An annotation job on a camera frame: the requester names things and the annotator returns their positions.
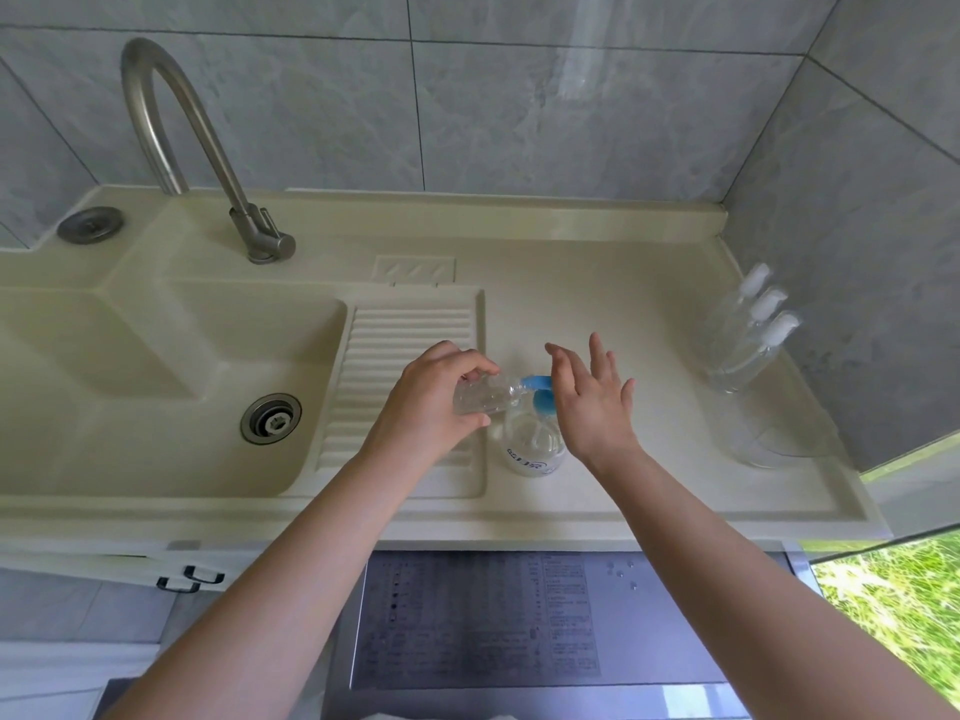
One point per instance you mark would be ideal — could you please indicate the cream sink with washboard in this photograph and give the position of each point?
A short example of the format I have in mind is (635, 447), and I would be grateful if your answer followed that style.
(90, 367)

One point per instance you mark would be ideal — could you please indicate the small clear bottle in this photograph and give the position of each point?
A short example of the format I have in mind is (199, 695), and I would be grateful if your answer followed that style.
(491, 397)
(742, 367)
(733, 343)
(724, 318)

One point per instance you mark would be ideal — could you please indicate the person's left hand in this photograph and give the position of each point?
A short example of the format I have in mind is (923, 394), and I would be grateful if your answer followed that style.
(420, 408)

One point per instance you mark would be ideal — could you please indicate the grey washing machine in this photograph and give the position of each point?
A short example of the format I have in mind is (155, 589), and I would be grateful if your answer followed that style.
(660, 614)

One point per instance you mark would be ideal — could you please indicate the steel sink drain strainer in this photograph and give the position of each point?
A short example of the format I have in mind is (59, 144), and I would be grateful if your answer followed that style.
(271, 419)

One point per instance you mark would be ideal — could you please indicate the person's right hand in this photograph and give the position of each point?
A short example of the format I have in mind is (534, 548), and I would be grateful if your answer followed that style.
(596, 412)

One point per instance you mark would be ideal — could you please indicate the clear hand sanitizer pump bottle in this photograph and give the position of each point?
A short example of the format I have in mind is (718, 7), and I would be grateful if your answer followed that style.
(536, 446)

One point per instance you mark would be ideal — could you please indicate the curved steel faucet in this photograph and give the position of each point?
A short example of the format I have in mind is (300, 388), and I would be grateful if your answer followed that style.
(210, 149)

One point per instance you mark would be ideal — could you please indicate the person's left forearm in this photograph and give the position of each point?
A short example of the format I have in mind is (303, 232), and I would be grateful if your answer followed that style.
(240, 599)

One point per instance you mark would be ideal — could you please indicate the white cabinet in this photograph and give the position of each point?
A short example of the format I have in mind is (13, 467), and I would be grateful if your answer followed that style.
(75, 562)

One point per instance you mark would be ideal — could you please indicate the person's right forearm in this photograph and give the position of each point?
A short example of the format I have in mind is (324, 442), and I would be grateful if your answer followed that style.
(750, 592)

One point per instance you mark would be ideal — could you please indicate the round steel hole cover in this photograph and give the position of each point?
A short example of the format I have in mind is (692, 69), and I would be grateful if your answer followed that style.
(91, 225)

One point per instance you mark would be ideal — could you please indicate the glass window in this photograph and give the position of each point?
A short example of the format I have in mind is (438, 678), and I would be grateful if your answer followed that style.
(900, 577)

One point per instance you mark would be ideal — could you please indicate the person's white shirt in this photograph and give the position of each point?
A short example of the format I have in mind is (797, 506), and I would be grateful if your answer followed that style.
(442, 716)

